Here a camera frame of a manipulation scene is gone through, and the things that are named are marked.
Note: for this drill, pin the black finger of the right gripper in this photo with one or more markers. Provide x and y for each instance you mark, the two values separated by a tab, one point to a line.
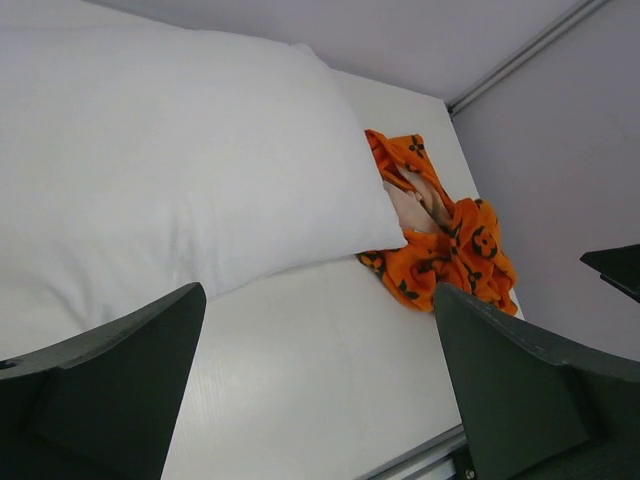
619	267

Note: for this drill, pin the aluminium corner frame post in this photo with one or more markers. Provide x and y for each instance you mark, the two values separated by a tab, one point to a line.
551	33

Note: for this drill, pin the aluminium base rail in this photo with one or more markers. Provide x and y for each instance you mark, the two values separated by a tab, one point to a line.
432	459

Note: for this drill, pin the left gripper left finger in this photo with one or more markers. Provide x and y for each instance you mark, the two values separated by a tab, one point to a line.
102	404

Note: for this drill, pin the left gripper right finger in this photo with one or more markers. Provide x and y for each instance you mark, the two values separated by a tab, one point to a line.
533	404

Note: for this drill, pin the orange patterned pillowcase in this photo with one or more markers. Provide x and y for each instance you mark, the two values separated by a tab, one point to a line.
456	242

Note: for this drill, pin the white pillow insert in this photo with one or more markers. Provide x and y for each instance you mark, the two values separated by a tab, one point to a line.
136	159

